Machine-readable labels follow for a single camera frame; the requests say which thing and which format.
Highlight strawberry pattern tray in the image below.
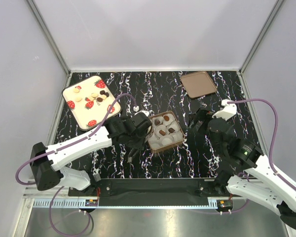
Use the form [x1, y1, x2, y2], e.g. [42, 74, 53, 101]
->
[62, 76, 121, 130]

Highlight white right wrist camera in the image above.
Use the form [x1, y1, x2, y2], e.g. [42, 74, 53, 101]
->
[212, 99, 237, 121]

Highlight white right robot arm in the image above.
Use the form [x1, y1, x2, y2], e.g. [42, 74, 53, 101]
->
[188, 109, 296, 230]

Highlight metal tongs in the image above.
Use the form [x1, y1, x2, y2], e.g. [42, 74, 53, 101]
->
[127, 148, 139, 163]

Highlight rose gold box lid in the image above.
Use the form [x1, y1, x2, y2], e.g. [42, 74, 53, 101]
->
[180, 71, 217, 99]

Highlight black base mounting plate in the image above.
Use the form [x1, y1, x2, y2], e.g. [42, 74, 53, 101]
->
[68, 178, 230, 208]

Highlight rose gold chocolate box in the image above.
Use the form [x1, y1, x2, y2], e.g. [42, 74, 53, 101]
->
[148, 111, 185, 154]

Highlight dark cone chocolate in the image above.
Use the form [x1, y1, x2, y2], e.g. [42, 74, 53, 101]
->
[154, 119, 160, 125]

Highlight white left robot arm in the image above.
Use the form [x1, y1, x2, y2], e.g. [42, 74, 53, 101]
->
[30, 111, 152, 196]

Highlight dark chocolate pair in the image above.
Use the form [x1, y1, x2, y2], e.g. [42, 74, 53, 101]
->
[100, 90, 109, 97]

